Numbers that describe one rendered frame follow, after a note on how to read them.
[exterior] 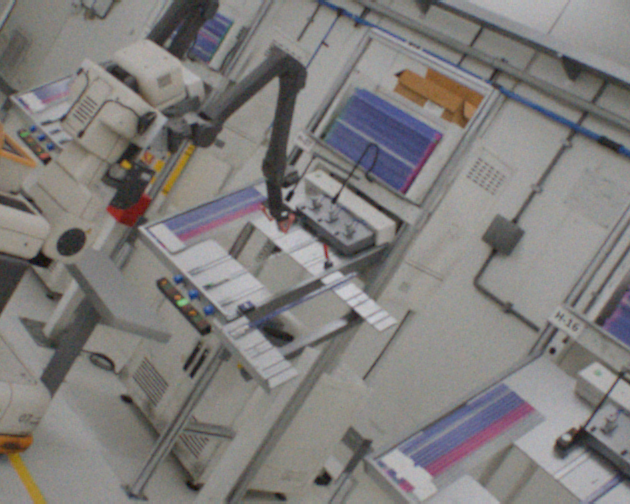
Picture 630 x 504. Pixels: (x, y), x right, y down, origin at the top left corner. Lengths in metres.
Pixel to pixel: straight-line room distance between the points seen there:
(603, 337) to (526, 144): 2.28
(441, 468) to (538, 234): 2.37
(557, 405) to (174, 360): 1.62
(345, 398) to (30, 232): 1.65
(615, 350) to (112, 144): 1.66
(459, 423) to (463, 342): 2.12
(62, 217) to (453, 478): 1.40
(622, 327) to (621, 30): 2.52
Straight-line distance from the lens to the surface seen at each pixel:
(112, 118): 2.76
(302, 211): 3.51
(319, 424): 3.75
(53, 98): 4.69
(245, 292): 3.22
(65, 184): 2.91
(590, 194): 4.73
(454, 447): 2.68
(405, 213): 3.37
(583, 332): 2.91
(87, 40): 8.48
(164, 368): 3.77
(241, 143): 4.67
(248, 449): 3.03
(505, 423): 2.75
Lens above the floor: 1.49
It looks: 7 degrees down
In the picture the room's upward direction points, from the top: 32 degrees clockwise
